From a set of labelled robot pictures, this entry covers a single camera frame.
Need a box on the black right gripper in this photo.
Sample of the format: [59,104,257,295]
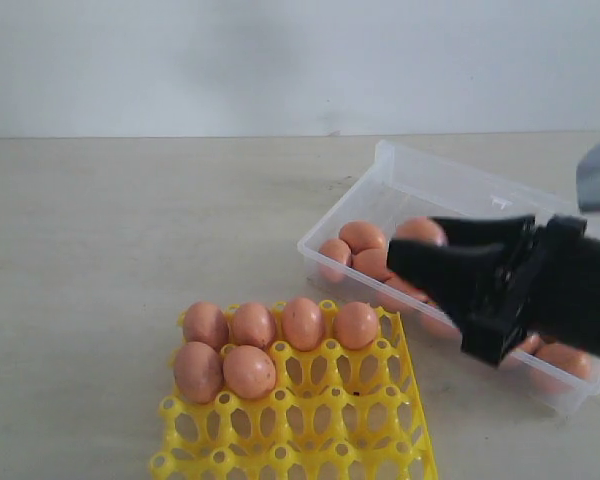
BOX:
[387,215,600,367]

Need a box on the brown egg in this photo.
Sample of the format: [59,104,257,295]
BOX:
[338,220,387,255]
[281,297,325,351]
[319,238,352,284]
[499,333,544,370]
[231,302,277,350]
[385,276,429,303]
[530,342,592,394]
[352,248,392,283]
[223,345,277,400]
[419,313,461,340]
[333,302,379,350]
[182,301,229,351]
[393,217,448,246]
[173,341,224,404]

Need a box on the clear plastic container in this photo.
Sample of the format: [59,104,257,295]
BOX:
[298,141,600,414]

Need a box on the yellow plastic egg tray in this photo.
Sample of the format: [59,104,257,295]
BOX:
[149,308,438,480]

